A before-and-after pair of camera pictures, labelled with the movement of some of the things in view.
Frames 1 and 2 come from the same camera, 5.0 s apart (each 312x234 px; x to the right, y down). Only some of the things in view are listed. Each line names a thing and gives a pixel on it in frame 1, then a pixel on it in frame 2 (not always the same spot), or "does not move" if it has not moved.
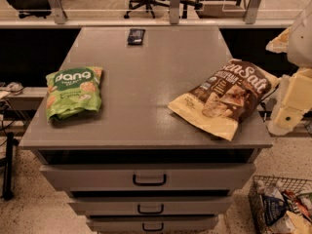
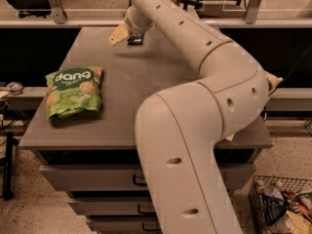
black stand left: [8, 195] does not move
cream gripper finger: [280, 43] → [119, 34]
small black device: [136, 36] does not move
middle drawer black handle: [150, 213] does not move
